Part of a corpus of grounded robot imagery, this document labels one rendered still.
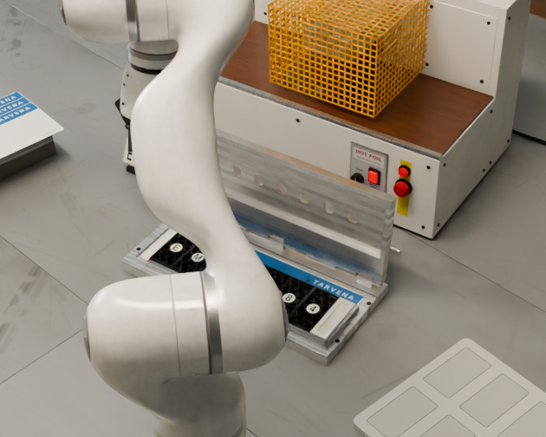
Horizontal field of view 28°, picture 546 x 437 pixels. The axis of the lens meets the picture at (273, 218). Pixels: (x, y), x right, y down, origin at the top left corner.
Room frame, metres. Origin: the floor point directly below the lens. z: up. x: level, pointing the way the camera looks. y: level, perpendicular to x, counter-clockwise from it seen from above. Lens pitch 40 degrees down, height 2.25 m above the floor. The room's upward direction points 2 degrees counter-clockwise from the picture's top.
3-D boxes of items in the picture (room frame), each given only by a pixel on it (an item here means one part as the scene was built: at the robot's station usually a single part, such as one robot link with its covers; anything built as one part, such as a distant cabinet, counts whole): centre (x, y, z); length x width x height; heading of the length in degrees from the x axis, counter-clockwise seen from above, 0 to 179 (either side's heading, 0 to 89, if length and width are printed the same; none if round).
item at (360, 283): (1.43, 0.04, 0.92); 0.44 x 0.21 x 0.04; 55
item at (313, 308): (1.32, -0.06, 0.93); 0.10 x 0.05 x 0.01; 145
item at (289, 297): (1.35, -0.02, 0.93); 0.10 x 0.05 x 0.01; 145
